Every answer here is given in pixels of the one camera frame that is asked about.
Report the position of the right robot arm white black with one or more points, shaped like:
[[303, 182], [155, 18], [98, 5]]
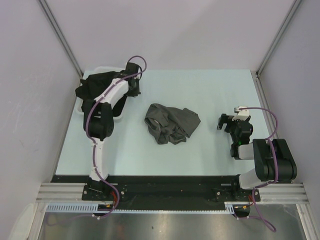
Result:
[[273, 161]]

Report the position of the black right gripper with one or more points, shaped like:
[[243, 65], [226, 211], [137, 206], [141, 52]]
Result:
[[224, 118]]

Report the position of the dark grey t shirt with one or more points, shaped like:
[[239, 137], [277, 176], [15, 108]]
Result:
[[170, 124]]

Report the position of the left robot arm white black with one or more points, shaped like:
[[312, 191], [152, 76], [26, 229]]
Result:
[[104, 97]]

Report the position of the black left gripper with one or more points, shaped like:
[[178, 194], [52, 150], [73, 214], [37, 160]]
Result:
[[136, 92]]

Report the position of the aluminium left corner post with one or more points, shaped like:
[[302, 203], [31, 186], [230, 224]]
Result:
[[49, 15]]

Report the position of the aluminium front frame rail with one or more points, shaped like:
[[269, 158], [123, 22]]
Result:
[[281, 193]]

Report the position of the light blue cable duct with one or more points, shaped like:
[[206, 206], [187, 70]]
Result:
[[95, 208]]

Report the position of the black t shirt pile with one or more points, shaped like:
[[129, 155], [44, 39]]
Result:
[[95, 84]]

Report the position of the aluminium corner post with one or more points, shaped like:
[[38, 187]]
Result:
[[49, 15], [294, 8]]

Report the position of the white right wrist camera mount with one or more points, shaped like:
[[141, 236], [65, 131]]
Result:
[[241, 113]]

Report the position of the white plastic laundry bin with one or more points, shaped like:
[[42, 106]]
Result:
[[101, 69]]

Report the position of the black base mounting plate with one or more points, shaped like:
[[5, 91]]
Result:
[[125, 187]]

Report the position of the aluminium right corner post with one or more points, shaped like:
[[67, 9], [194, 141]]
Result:
[[294, 8]]

